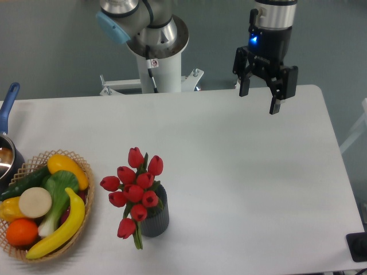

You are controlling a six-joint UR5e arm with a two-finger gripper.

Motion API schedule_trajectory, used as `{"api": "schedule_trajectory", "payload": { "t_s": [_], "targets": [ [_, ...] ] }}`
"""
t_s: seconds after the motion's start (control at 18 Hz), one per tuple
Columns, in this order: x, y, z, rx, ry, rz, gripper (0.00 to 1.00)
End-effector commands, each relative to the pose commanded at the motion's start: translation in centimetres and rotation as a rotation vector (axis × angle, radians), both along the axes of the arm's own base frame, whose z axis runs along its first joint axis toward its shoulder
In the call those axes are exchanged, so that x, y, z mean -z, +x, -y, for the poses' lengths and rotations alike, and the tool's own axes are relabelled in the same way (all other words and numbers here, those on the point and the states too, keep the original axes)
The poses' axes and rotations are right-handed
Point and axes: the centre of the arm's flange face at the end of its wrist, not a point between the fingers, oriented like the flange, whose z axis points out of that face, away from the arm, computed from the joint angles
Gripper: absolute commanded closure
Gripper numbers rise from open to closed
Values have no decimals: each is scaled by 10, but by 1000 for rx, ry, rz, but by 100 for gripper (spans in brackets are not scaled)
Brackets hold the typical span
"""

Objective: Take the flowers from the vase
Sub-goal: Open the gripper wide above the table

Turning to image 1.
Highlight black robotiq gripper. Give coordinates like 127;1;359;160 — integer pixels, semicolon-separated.
232;26;298;115

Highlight red tulip bouquet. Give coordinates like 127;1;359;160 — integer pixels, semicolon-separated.
100;147;163;250

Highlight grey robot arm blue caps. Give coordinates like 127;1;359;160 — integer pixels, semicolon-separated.
96;1;298;114

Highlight dark grey ribbed vase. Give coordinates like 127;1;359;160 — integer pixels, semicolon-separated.
140;185;169;237

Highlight black device at edge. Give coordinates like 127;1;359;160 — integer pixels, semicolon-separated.
346;232;366;262

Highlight yellow squash toy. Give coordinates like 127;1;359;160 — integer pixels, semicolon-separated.
47;154;89;190

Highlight green bok choy toy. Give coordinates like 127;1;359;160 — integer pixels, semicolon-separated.
38;170;79;238

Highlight yellow plastic banana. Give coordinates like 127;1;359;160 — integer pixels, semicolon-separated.
26;187;85;260

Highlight green cucumber toy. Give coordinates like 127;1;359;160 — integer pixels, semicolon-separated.
1;166;50;202

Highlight beige round disc toy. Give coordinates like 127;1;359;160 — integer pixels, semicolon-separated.
18;187;52;218

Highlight yellow bell pepper toy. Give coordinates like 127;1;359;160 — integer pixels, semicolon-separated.
1;197;26;222

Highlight orange plastic fruit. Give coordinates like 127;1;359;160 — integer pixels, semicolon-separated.
6;218;38;246

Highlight woven wicker basket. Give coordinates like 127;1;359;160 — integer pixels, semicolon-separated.
1;149;95;263

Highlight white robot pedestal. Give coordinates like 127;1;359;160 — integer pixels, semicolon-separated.
99;52;204;96

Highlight white frame at right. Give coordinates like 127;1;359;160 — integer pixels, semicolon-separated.
339;98;366;154

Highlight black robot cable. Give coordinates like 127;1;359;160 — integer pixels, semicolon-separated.
144;45;159;94

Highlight blue handled saucepan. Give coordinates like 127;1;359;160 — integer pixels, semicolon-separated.
1;82;24;193

